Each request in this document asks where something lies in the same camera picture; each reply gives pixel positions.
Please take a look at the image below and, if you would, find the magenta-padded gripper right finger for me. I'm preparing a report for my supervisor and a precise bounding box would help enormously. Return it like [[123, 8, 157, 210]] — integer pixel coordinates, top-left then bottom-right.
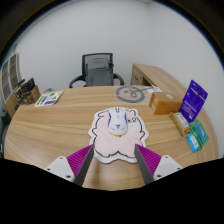
[[133, 143, 184, 185]]

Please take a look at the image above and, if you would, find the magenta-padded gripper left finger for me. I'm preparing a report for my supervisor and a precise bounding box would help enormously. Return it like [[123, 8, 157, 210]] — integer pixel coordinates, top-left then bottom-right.
[[43, 144, 95, 187]]

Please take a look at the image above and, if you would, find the white blue yellow computer mouse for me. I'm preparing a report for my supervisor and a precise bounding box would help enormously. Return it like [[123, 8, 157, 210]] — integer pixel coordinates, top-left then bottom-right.
[[106, 106, 129, 137]]

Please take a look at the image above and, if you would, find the pink cloud-shaped mouse pad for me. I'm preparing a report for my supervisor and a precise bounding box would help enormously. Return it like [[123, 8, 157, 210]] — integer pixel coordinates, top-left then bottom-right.
[[88, 107, 150, 165]]

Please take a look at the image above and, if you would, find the blue packet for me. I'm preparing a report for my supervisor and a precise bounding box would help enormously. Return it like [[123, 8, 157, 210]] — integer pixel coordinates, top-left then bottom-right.
[[186, 132, 201, 154]]

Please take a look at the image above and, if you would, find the slim tan box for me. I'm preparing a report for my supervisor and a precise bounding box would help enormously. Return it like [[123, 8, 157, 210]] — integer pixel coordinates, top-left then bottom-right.
[[169, 111, 192, 137]]

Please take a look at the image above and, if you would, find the green packet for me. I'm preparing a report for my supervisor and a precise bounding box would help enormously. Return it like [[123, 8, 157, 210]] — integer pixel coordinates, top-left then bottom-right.
[[189, 119, 210, 149]]

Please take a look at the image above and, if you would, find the small brown cardboard box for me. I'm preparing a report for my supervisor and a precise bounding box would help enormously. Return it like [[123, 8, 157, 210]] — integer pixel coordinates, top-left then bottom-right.
[[148, 91, 184, 116]]

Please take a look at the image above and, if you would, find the green blue sticker sheet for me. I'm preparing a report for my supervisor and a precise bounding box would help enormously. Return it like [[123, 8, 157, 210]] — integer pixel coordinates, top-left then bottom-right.
[[34, 90, 65, 108]]

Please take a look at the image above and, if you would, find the purple card package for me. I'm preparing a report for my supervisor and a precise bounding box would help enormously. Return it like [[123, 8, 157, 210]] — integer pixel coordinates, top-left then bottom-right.
[[178, 79, 209, 124]]

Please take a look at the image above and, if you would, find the brown cardboard carton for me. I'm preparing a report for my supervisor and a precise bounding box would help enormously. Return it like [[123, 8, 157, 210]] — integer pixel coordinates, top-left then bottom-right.
[[13, 85, 42, 107]]

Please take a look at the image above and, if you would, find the white paper sheet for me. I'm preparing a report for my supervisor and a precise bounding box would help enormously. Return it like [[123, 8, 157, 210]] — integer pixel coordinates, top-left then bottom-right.
[[146, 85, 163, 94]]

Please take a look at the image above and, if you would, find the black box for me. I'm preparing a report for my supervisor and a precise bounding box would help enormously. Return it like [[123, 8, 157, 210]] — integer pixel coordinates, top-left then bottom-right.
[[18, 77, 36, 96]]

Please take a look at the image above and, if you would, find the black mesh office chair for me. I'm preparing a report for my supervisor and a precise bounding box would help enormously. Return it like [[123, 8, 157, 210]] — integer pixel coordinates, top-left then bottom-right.
[[68, 52, 125, 89]]

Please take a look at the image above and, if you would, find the wooden side desk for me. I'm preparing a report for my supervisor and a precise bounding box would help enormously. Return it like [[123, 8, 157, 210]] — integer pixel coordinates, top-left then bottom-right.
[[130, 63, 188, 101]]

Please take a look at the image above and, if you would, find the grey backpack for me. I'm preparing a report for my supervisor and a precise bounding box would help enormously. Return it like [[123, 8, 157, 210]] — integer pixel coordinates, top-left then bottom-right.
[[85, 57, 114, 87]]

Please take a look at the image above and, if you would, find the wooden shelf cabinet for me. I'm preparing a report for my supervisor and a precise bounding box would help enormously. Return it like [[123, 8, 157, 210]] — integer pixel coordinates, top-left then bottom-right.
[[0, 53, 23, 104]]

